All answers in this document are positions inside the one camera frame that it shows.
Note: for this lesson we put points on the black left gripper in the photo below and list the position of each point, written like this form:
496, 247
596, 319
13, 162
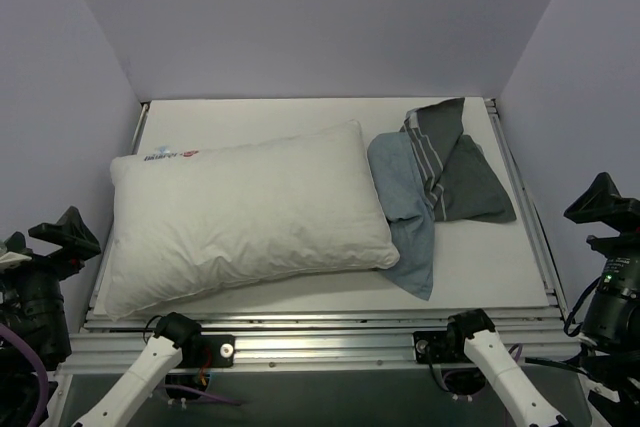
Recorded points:
55, 253

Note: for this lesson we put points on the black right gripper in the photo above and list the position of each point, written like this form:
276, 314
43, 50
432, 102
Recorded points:
615, 243

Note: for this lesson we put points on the white pillow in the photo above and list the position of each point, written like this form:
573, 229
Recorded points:
202, 220

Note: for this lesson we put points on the grey-blue pillowcase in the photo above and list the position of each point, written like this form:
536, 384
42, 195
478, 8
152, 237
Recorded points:
431, 171

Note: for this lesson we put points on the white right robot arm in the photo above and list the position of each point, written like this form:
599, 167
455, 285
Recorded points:
599, 340

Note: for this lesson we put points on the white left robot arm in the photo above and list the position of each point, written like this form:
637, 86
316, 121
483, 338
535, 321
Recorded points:
38, 348

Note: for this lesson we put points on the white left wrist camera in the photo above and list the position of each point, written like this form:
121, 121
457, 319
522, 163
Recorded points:
10, 260

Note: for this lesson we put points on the aluminium right side rail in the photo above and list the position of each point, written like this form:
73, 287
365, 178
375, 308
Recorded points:
529, 215

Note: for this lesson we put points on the aluminium table edge rail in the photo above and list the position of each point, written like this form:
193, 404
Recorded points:
139, 128

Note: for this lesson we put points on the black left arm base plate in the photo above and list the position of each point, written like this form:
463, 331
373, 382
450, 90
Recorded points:
209, 351

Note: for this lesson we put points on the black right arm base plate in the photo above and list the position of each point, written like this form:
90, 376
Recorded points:
437, 347

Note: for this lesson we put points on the aluminium front mounting rail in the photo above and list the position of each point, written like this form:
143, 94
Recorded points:
316, 342

